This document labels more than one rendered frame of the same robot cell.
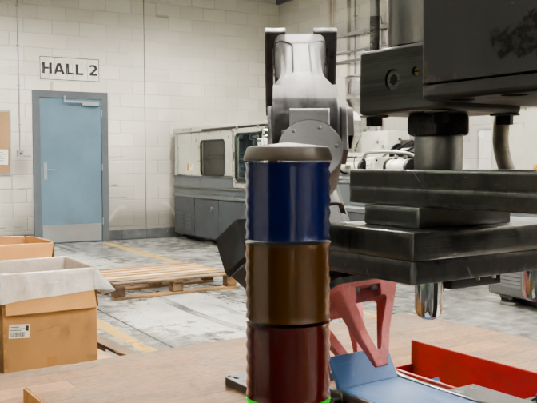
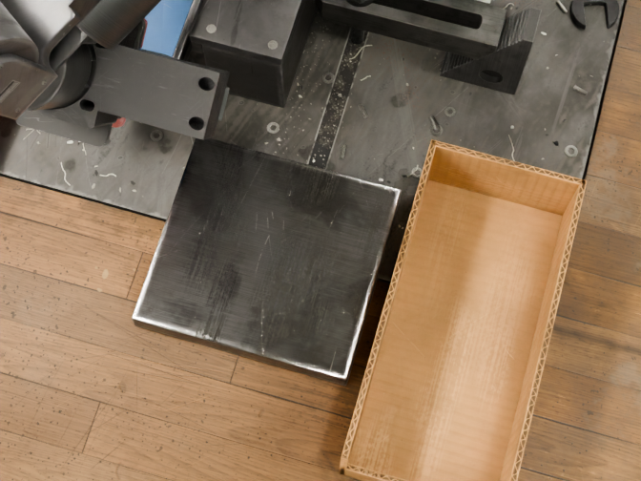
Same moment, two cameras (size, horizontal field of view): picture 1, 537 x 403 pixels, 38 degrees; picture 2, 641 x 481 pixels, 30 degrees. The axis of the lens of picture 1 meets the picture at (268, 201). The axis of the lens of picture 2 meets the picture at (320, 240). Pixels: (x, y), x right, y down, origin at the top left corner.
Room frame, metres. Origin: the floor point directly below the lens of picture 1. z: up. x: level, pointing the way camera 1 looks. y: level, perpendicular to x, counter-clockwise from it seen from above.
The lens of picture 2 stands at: (0.85, 0.33, 1.79)
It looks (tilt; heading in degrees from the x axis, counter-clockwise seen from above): 70 degrees down; 229
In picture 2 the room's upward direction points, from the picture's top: 1 degrees clockwise
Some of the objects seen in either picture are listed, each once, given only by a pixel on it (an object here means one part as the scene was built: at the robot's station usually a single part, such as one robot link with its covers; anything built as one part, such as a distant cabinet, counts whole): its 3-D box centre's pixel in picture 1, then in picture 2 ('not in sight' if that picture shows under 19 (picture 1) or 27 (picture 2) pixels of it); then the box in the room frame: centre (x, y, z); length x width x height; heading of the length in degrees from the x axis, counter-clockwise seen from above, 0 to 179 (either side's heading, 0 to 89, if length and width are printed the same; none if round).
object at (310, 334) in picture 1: (288, 356); not in sight; (0.34, -0.01, 1.10); 0.04 x 0.04 x 0.03
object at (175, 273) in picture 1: (155, 279); not in sight; (7.34, 1.07, 0.07); 1.20 x 1.00 x 0.14; 122
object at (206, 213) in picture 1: (294, 215); not in sight; (9.97, -0.34, 0.49); 5.51 x 1.02 x 0.97; 30
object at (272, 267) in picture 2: not in sight; (269, 257); (0.69, 0.07, 0.91); 0.17 x 0.16 x 0.02; 124
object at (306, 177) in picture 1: (288, 200); not in sight; (0.34, -0.01, 1.17); 0.04 x 0.04 x 0.03
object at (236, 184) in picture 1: (246, 158); not in sight; (9.99, 0.28, 1.21); 0.86 x 0.10 x 0.79; 30
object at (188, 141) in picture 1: (245, 157); not in sight; (11.06, 0.32, 1.24); 2.95 x 0.98 x 0.90; 30
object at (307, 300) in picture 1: (288, 278); not in sight; (0.34, -0.01, 1.14); 0.04 x 0.04 x 0.03
